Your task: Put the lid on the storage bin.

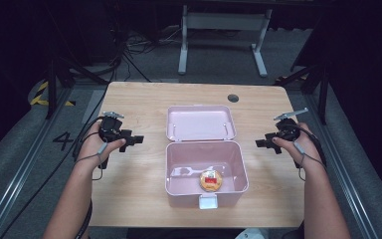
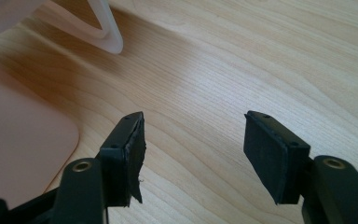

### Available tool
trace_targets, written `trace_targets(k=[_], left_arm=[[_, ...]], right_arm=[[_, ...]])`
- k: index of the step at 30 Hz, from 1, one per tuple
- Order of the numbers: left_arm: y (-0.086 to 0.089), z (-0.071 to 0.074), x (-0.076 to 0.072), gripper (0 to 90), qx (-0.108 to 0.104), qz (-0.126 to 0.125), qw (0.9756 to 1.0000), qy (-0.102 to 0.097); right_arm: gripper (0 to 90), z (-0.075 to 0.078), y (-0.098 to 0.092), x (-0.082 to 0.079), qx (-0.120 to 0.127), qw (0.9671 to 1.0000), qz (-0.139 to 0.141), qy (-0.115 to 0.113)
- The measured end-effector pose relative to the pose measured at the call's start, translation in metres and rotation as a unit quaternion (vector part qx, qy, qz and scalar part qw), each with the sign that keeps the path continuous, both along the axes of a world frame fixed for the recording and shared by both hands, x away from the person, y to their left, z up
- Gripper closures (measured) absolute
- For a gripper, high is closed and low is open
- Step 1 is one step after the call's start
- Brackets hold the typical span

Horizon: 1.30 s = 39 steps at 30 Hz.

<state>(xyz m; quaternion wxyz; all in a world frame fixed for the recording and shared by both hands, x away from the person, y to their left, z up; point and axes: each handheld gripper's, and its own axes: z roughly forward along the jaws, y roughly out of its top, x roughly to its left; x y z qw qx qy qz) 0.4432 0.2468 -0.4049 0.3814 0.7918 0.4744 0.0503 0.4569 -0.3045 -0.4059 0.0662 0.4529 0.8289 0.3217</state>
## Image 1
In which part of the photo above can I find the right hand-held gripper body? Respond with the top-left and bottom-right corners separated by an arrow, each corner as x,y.
264,107 -> 309,155

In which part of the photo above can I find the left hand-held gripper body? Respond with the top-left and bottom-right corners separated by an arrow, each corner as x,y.
97,111 -> 129,154

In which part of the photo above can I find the person's right hand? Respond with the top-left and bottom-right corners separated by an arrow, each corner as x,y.
272,121 -> 323,174

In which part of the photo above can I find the person's left hand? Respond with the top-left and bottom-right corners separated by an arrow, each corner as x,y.
75,120 -> 127,172

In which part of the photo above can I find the black tripod stand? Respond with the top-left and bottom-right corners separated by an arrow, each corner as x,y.
274,61 -> 330,126
44,49 -> 109,120

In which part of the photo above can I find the pink plastic lidded box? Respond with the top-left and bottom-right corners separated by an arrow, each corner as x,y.
164,105 -> 250,211

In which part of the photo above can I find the clear plastic spoon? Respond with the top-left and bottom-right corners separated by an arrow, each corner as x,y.
170,164 -> 226,178

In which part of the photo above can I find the round orange snack packet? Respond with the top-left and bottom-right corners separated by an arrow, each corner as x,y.
199,169 -> 224,193

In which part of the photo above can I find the yellow black floor tape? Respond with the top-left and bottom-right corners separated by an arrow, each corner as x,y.
29,81 -> 77,108

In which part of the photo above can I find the person's white shoe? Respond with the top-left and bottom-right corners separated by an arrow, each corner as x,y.
244,227 -> 271,239

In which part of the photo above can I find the grey right gripper cable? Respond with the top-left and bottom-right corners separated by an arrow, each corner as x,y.
292,140 -> 328,182

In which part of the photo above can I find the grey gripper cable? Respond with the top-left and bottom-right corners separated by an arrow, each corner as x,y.
292,140 -> 328,182
74,140 -> 109,182

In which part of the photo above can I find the grey left gripper cable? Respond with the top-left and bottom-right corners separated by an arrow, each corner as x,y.
74,140 -> 109,182

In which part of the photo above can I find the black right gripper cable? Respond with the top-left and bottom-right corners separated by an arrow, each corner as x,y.
287,122 -> 328,167

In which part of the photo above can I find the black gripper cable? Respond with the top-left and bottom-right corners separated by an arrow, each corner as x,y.
0,116 -> 106,239
287,122 -> 328,167

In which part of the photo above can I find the metal floor rail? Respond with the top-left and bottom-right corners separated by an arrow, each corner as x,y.
302,93 -> 382,239
0,87 -> 76,239

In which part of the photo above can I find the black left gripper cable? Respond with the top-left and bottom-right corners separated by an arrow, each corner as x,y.
0,116 -> 106,239

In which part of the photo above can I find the bundle of floor cables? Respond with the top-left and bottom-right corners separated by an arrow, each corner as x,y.
113,24 -> 183,84

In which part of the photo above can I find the white metal desk frame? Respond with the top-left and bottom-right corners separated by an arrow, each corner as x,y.
177,4 -> 274,79

